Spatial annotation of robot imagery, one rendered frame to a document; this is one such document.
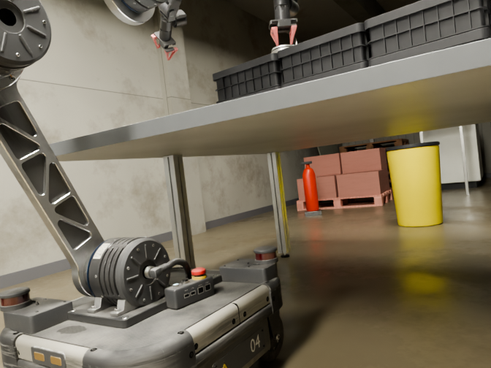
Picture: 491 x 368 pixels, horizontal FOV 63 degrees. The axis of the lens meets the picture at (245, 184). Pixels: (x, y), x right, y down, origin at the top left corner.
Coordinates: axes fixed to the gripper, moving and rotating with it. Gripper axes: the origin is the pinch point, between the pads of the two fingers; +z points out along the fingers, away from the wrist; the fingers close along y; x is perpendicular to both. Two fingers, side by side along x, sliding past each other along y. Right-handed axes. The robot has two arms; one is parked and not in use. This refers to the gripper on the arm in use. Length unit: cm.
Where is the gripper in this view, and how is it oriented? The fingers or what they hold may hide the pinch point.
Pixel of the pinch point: (284, 47)
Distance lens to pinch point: 161.1
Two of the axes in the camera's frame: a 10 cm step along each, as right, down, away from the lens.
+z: 0.8, 10.0, 0.1
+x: 0.2, 0.1, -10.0
